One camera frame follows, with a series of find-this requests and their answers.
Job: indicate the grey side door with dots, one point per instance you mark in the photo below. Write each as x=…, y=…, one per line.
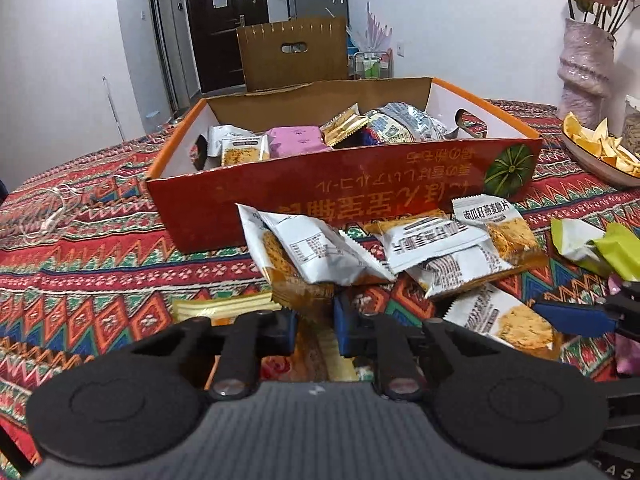
x=162, y=35

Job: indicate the orange peels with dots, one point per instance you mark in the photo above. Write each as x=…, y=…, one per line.
x=595, y=140

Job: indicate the glass jar with white lid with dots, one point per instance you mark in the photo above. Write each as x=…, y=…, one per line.
x=632, y=127

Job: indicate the pile of snack packets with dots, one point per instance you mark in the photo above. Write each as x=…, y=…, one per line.
x=450, y=260

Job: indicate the red cardboard box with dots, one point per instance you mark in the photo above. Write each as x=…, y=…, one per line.
x=300, y=185

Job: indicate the small cart with bottles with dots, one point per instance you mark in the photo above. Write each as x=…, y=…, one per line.
x=372, y=65

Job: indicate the dark entrance door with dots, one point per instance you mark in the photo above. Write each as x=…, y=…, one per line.
x=215, y=35

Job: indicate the red patterned tablecloth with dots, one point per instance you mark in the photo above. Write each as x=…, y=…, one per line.
x=100, y=285

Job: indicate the cluster of mixed snack packets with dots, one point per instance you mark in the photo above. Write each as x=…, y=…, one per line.
x=295, y=140

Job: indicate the purple lavender bunch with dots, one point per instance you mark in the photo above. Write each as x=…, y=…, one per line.
x=372, y=27

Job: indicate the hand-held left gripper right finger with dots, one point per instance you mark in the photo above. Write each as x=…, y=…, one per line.
x=342, y=327

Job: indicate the wooden chair back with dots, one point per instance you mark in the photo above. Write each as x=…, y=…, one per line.
x=310, y=72

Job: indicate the white pole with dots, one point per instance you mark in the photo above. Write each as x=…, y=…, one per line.
x=114, y=110

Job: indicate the green snack packet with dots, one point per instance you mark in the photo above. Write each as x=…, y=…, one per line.
x=620, y=250

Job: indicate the pink ceramic vase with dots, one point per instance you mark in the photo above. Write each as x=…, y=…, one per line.
x=585, y=75

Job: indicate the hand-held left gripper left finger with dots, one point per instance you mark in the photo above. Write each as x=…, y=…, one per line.
x=287, y=332

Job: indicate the white orange cracker packet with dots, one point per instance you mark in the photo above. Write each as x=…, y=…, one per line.
x=300, y=255

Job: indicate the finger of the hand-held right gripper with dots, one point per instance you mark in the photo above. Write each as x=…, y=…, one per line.
x=575, y=317

